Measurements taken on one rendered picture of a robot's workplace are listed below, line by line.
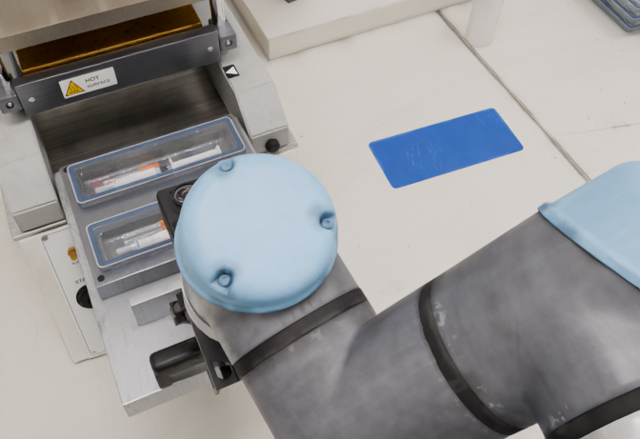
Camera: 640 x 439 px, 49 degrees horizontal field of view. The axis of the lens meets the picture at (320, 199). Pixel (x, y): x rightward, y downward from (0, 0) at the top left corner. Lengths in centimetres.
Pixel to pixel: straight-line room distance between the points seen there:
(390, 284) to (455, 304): 68
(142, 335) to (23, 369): 30
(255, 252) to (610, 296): 14
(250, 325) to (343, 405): 6
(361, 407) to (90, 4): 60
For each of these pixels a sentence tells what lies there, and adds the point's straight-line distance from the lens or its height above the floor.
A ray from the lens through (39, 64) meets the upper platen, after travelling 84.
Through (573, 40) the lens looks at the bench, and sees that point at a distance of 139.
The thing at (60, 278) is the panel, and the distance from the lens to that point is 89.
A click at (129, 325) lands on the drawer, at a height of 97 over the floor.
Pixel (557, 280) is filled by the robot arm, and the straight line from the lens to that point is 28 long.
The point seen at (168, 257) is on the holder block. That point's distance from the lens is 72.
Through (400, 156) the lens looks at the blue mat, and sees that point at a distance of 111.
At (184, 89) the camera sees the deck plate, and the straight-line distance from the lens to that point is 96.
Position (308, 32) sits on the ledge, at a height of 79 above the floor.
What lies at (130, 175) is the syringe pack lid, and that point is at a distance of 78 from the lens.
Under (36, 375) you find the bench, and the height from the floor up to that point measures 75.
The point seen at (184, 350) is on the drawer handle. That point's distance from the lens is 65.
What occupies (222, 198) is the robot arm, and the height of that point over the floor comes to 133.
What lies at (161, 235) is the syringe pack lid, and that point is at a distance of 72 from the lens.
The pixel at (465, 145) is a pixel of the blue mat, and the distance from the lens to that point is 115.
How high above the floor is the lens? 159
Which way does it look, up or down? 53 degrees down
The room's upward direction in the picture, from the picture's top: 1 degrees clockwise
